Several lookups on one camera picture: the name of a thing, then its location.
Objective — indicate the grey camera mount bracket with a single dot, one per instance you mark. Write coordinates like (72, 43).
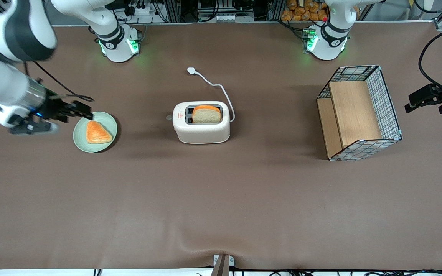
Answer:
(222, 265)

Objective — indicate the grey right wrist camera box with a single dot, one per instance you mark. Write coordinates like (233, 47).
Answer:
(33, 127)

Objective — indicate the triangular orange pastry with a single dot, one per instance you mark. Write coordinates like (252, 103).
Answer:
(97, 133)

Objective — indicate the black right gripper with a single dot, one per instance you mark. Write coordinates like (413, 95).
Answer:
(53, 107)

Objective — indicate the bag of brown bread rolls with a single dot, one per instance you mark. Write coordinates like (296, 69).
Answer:
(301, 11)

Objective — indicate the white power strip with plugs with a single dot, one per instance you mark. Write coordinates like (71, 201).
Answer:
(140, 10)

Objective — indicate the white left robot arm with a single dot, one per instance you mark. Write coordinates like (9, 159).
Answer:
(330, 38)

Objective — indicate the white two-slot toaster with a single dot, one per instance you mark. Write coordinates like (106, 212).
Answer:
(202, 132)

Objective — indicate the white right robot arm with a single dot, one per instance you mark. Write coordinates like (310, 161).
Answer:
(10, 34)

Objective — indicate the bread slice with orange crust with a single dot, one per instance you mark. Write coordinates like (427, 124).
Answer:
(206, 115)

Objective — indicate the pale green round plate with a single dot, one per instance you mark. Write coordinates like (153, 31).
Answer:
(81, 140)

